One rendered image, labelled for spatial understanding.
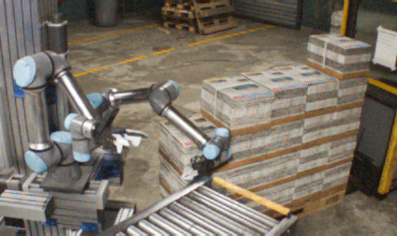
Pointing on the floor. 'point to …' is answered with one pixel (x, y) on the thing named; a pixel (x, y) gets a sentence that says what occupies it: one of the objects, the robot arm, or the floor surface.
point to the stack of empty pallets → (180, 15)
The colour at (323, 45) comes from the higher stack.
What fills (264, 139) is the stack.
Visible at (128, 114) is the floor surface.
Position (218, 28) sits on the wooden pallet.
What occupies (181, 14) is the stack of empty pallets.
